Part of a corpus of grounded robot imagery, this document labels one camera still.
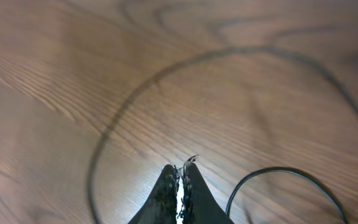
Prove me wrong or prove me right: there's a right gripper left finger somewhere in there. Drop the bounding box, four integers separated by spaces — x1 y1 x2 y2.
129 164 179 224

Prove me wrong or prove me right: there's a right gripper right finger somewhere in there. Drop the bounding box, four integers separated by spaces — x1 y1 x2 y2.
181 155 233 224

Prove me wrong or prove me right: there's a thin black usb cable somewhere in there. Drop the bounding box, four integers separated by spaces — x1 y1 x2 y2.
85 45 358 224

